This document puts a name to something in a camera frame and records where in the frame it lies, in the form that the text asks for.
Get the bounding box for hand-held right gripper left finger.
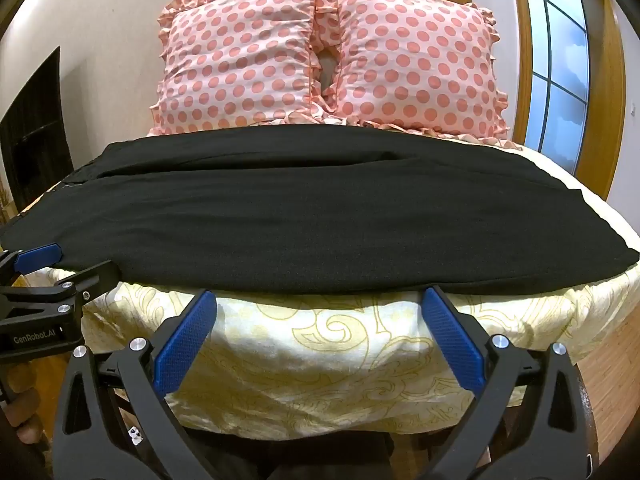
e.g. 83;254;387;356
52;289;221;480

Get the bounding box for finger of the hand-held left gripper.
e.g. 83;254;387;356
0;242;63;286
0;260;123;318

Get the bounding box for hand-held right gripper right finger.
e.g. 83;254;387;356
421;285;601;480

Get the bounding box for black pants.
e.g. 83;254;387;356
0;127;640;295

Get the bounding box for person's left hand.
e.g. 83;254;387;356
0;382;51;446

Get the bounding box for dark cabinet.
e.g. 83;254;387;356
0;47;67;221

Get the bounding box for bed with yellow patterned sheet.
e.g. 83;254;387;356
0;130;640;436

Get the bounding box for pink polka dot pillow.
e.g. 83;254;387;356
149;0;326;136
312;0;511;140

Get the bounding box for arched glass window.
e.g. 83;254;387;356
520;0;590;177

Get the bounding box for wooden window frame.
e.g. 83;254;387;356
417;0;628;201

